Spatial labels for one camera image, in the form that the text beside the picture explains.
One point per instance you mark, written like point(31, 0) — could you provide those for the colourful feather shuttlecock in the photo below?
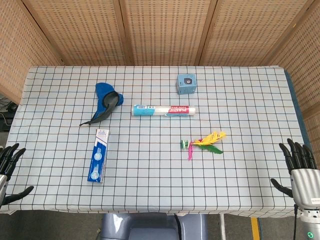
point(210, 140)

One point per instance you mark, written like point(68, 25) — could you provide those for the light blue checked tablecloth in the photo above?
point(150, 175)

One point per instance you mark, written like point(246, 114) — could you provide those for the yellow floor tape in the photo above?
point(254, 228)

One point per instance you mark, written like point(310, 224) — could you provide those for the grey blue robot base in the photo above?
point(150, 227)

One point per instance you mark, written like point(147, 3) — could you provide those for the dark grey cloth strip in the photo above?
point(110, 98)

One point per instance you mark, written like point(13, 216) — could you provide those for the woven wooden screen panel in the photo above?
point(250, 32)
point(300, 62)
point(82, 32)
point(20, 50)
point(167, 32)

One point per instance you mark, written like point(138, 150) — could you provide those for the blue white toothpaste box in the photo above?
point(97, 160)

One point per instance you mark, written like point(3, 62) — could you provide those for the plastic wrap roll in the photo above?
point(162, 110)

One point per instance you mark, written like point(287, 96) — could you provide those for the white table leg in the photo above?
point(221, 227)

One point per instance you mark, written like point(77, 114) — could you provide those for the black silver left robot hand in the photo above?
point(6, 157)

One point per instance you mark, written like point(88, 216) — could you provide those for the small light blue box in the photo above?
point(186, 87)

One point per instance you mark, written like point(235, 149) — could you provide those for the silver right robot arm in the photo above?
point(311, 225)

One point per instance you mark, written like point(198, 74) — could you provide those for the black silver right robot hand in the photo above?
point(305, 185)

